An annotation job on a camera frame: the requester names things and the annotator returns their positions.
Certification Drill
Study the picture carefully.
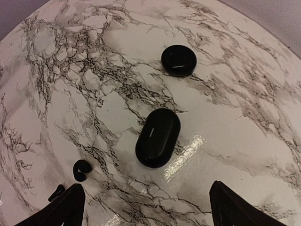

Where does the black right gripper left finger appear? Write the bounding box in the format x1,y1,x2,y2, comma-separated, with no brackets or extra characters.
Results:
17,184,85,226

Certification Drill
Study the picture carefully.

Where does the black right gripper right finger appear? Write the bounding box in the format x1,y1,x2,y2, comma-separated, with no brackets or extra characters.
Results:
209,181,285,226

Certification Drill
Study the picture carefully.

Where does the black stem earbud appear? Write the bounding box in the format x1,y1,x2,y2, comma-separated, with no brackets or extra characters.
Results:
48,184,65,202

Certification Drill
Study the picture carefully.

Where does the black round puck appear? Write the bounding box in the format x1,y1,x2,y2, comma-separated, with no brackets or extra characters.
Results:
161,45,197,77

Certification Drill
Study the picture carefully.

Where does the black ear hook earbud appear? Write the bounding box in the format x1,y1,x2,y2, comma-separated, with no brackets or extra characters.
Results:
73,160,93,182

